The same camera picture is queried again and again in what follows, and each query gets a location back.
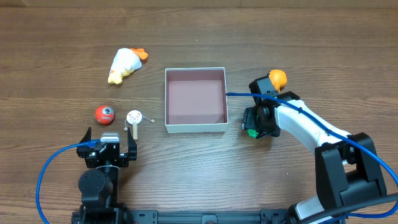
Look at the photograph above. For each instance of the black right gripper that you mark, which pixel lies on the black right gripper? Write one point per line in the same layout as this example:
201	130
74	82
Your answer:
249	120

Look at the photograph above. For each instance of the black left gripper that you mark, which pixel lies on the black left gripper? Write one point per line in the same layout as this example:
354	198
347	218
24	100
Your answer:
106	159

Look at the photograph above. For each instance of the green round disc toy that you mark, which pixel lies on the green round disc toy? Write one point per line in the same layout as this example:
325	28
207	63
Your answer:
252	133

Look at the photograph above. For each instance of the red round robot toy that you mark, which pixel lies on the red round robot toy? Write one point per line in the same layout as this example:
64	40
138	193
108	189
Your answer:
104	115

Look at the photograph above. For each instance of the white wooden rattle drum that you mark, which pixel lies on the white wooden rattle drum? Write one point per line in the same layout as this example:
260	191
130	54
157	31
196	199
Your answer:
134	118

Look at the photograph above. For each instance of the orange dinosaur toy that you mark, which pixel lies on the orange dinosaur toy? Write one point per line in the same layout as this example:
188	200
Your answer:
278	79

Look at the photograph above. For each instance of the white box with pink interior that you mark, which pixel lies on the white box with pink interior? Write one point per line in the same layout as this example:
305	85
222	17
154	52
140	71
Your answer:
195	100

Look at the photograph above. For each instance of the white chicken toy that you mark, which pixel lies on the white chicken toy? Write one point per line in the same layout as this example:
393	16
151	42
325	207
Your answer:
125	62

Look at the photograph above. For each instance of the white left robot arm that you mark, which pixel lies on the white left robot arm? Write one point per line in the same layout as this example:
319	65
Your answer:
99	185

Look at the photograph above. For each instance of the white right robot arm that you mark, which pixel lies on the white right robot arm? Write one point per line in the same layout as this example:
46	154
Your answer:
347	168

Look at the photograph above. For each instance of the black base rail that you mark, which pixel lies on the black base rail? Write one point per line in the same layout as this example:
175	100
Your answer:
246	217

